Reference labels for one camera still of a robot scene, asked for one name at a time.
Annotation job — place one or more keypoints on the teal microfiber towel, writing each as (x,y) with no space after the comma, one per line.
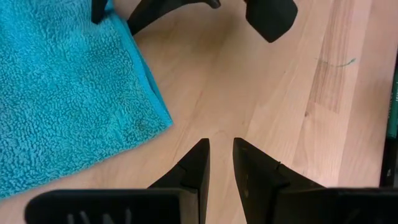
(68,93)

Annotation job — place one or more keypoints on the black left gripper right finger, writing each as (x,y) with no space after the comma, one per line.
(295,205)

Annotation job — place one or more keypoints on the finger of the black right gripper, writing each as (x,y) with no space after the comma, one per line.
(99,11)
(270,18)

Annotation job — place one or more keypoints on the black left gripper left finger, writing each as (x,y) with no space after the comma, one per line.
(124,207)

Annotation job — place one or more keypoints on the black device green label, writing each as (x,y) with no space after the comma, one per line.
(392,124)

